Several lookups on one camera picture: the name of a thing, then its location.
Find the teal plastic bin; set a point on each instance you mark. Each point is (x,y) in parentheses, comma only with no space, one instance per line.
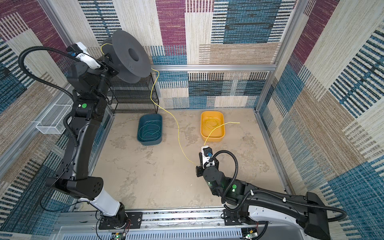
(150,129)

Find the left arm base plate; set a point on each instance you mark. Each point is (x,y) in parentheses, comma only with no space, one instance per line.
(130,220)

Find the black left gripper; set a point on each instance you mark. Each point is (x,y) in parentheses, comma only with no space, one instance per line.
(107,69)

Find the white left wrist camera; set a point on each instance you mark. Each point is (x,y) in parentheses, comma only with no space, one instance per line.
(82,55)

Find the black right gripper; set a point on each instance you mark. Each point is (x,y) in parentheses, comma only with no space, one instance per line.
(200,168)

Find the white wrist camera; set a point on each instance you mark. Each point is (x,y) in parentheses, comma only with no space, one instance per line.
(82,55)
(206,157)

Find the yellow plastic bin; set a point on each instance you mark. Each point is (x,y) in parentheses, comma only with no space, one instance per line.
(211,126)

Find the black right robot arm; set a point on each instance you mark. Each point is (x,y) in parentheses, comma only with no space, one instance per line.
(247,204)

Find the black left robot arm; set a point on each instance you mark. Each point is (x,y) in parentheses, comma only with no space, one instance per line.
(91,86)

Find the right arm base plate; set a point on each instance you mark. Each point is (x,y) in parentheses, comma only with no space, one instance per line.
(239,218)

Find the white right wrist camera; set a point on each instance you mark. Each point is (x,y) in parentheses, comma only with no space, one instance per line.
(206,157)

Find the black wire mesh shelf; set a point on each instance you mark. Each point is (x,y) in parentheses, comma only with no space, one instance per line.
(138,98)

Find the grey perforated cable spool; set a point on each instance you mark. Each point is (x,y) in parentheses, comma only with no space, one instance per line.
(128,56)

